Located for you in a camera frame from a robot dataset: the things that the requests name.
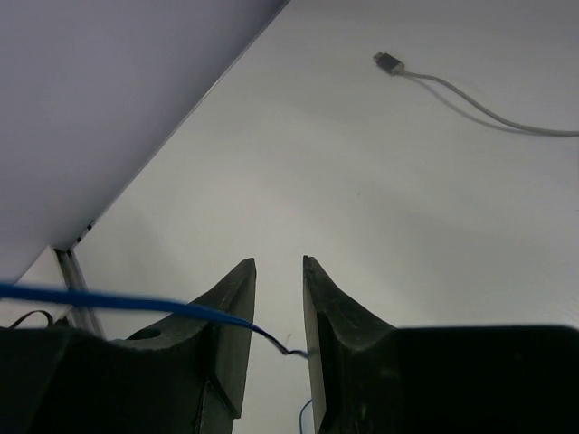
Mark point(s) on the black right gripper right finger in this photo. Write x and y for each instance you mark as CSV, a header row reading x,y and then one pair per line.
x,y
367,376

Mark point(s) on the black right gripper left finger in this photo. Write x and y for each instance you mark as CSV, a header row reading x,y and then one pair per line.
x,y
178,375

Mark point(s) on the aluminium rail frame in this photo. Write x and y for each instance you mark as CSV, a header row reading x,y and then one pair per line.
x,y
83,318

